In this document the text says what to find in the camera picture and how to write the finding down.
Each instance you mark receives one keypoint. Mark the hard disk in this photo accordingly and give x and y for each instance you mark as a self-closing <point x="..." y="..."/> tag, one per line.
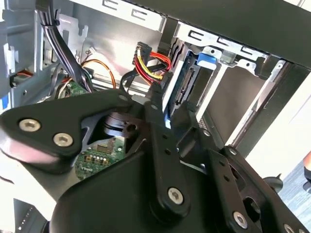
<point x="187" y="80"/>

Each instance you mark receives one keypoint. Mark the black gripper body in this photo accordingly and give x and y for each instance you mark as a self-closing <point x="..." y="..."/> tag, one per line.
<point x="116" y="194"/>

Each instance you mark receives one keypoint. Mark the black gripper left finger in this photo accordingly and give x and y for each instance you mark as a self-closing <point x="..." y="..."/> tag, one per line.
<point x="60" y="116"/>

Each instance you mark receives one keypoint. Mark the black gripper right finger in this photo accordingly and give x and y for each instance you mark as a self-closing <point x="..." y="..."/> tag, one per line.
<point x="223" y="170"/>

